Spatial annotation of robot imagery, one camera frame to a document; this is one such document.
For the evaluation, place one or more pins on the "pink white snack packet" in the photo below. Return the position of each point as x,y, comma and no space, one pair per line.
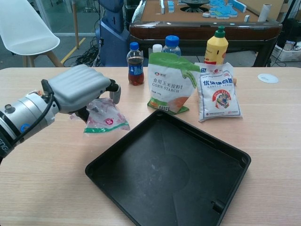
108,120

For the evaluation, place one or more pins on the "clear water bottle blue cap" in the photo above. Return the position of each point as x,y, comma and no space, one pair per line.
172,46

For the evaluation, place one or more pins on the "wooden pole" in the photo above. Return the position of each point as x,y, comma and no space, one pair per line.
75,23

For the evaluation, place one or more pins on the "white cardboard box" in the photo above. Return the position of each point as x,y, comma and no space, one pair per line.
285,53

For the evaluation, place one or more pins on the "single blue mahjong tile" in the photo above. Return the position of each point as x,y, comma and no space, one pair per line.
247,18

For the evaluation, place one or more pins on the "black square plastic tray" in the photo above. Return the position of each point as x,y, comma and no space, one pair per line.
169,179

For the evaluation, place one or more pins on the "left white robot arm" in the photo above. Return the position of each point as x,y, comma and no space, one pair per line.
26,115

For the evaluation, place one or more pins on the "pile of blue mahjong tiles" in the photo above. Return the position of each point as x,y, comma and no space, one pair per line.
223,9

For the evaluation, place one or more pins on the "white green corn starch bag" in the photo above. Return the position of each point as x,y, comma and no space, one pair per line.
167,87

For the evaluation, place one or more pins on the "cola bottle with blue cap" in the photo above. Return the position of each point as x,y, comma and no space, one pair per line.
135,70

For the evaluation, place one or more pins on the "black mahjong table centre dome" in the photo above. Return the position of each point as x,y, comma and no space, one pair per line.
192,4

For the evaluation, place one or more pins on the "yellow squeeze bottle green cap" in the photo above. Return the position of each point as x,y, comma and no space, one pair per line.
216,49

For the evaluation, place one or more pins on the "white sugar bag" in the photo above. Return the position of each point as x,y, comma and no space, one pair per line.
218,96

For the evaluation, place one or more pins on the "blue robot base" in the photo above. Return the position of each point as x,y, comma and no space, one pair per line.
113,47

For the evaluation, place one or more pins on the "white chair with wooden legs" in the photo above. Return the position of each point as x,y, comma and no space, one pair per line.
23,30

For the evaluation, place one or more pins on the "small clear bottle white cap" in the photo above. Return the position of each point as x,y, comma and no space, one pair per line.
157,48

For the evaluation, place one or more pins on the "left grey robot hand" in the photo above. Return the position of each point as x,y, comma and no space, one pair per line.
77,87

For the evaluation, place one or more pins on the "dark wooden mahjong table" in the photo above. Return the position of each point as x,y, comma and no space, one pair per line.
188,30

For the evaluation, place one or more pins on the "black equipment case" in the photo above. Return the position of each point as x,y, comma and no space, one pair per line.
291,28

